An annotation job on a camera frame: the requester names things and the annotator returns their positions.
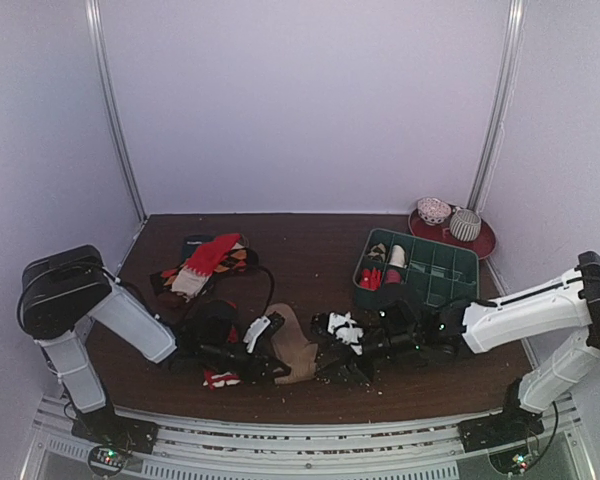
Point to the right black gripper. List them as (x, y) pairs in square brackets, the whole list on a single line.
[(344, 356)]

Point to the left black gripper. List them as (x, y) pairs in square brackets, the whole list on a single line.
[(255, 373)]

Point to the tan ribbed sock pair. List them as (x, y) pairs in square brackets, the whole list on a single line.
[(292, 347)]

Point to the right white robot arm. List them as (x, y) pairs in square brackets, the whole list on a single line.
[(570, 301)]

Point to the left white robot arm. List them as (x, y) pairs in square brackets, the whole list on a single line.
[(64, 290)]

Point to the red folded sock pair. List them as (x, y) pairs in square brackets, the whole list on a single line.
[(214, 380)]

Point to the rolled red sock in tray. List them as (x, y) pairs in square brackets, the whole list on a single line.
[(370, 279)]

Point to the rolled maroon sock in tray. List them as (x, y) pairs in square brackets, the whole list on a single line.
[(393, 276)]

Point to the argyle black orange sock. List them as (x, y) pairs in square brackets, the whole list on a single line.
[(236, 260)]

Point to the rolled patterned sock in tray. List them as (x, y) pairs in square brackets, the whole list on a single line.
[(378, 252)]

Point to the rolled cream sock in tray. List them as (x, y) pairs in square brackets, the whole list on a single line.
[(398, 256)]

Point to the red white sock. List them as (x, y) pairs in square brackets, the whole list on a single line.
[(200, 266)]

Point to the green divided organizer tray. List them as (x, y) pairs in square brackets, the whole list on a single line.
[(436, 272)]

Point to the dark blue sock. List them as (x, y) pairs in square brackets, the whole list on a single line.
[(190, 245)]

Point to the left circuit board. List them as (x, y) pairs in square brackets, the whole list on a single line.
[(103, 460)]

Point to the circuit board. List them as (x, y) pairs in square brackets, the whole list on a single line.
[(513, 462), (103, 460)]

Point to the dark red plate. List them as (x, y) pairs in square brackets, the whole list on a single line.
[(480, 239)]

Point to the striped grey cup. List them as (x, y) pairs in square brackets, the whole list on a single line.
[(465, 225)]

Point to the right circuit board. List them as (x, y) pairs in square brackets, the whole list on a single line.
[(513, 462)]

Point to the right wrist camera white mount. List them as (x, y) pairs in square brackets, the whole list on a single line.
[(346, 330)]

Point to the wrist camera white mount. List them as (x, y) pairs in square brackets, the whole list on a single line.
[(255, 330), (346, 330)]

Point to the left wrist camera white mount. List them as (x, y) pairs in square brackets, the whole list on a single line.
[(255, 330)]

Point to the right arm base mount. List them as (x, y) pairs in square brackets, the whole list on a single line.
[(511, 425)]

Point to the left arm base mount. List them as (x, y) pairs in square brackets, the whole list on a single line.
[(107, 428)]

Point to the front aluminium rail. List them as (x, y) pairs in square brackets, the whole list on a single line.
[(192, 448)]

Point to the right aluminium frame post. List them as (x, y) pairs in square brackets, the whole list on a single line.
[(503, 93)]

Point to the aluminium frame post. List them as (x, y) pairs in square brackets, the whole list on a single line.
[(503, 93), (97, 37)]

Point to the left aluminium frame post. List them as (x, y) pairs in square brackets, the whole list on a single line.
[(97, 37)]

